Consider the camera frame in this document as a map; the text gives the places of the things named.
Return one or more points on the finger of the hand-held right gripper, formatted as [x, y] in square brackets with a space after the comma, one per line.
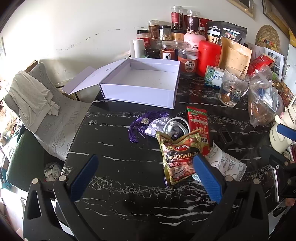
[286, 132]
[272, 156]

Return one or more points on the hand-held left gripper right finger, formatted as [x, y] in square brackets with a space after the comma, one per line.
[208, 178]

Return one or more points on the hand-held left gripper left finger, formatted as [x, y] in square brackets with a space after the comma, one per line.
[84, 178]

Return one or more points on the white printed packet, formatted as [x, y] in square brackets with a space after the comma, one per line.
[227, 165]

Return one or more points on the gold cereal packet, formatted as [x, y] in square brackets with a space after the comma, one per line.
[180, 160]

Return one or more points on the grey translucent rectangular case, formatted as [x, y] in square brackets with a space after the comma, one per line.
[224, 136]

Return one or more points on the red snack packet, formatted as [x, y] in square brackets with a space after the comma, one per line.
[198, 125]

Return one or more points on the black polka dot scrunchie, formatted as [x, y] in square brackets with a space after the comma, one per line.
[180, 114]

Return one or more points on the silver patterned sachet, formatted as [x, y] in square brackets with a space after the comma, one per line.
[156, 127]

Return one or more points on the white gift box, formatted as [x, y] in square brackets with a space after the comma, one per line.
[138, 78]

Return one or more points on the person's right hand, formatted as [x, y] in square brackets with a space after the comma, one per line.
[291, 202]

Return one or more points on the white figurine mug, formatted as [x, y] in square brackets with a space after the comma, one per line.
[281, 132]

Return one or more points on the crumpled paper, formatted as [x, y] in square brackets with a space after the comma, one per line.
[52, 171]

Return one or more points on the clear plastic bag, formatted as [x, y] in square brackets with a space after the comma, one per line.
[266, 104]

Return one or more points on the grey leaf-pattern chair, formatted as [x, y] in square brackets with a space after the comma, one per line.
[62, 125]

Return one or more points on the green cushion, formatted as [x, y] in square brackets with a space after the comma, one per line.
[23, 157]

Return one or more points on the glass mug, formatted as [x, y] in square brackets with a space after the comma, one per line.
[233, 90]

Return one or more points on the red foil packet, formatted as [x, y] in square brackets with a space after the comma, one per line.
[260, 63]

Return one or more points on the printed paper sheets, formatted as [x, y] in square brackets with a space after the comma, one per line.
[276, 59]

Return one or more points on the kraft paper pouch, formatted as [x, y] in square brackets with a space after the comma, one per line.
[235, 58]

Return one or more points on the blue white medicine box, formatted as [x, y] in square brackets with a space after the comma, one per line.
[215, 77]

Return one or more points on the grey garment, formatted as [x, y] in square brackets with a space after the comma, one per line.
[30, 97]

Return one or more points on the red plastic canister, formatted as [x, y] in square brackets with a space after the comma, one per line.
[209, 58]

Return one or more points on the black printed pouch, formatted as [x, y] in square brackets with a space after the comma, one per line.
[227, 31]

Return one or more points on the large clear jar orange label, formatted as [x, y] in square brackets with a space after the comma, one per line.
[188, 61]

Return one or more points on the pink jar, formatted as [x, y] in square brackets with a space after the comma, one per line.
[194, 39]

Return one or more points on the red powder jar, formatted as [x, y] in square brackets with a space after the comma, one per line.
[168, 51]

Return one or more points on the red carton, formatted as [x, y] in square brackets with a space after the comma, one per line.
[204, 26]

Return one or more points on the empty clear jar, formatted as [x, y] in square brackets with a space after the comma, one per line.
[179, 45]

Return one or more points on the white paper roll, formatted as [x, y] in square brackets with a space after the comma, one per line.
[138, 48]

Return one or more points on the tall jar dark label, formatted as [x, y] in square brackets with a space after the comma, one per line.
[193, 23]

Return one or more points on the golden powder jar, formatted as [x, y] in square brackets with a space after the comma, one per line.
[179, 36]

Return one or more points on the black-lid jar pale slices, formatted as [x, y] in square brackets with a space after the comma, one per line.
[165, 33]

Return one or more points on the red seasoning jar black lid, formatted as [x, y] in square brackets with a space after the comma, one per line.
[143, 38]

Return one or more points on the clear jar brown label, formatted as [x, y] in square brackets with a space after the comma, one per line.
[153, 31]

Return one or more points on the tall jar red label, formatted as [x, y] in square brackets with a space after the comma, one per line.
[177, 18]

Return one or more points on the wooden picture frame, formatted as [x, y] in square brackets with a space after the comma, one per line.
[275, 12]

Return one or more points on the gold picture frame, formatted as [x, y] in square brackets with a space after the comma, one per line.
[246, 5]

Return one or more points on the small wall picture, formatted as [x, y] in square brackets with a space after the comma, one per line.
[2, 47]

